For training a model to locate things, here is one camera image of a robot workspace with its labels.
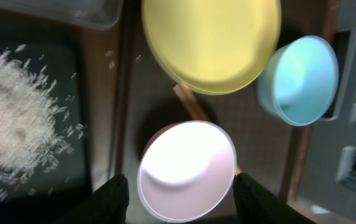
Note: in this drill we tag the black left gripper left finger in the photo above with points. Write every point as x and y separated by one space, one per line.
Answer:
108 204

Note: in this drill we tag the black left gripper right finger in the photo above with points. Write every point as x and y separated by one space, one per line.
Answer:
256 204

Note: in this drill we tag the light blue bowl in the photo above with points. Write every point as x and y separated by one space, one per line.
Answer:
300 81

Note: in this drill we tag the grey plastic dishwasher rack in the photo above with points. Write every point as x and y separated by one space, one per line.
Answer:
329 176

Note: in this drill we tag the brown plastic serving tray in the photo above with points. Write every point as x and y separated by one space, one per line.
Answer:
146 102

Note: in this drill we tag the pile of white rice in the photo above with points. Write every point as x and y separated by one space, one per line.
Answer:
13 118

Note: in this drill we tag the wooden chopstick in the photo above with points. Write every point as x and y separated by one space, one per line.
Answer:
193 105

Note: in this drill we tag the black plastic tray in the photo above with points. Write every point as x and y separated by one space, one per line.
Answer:
72 109

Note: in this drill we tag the yellow plate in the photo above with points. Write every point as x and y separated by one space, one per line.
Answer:
214 47

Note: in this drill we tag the clear plastic bin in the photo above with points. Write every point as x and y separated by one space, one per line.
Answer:
93 14

